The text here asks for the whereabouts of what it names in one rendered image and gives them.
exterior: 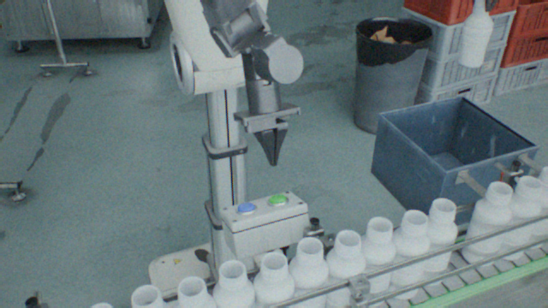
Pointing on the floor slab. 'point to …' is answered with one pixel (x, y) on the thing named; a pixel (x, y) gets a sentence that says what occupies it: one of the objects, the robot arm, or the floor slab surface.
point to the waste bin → (387, 68)
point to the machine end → (79, 20)
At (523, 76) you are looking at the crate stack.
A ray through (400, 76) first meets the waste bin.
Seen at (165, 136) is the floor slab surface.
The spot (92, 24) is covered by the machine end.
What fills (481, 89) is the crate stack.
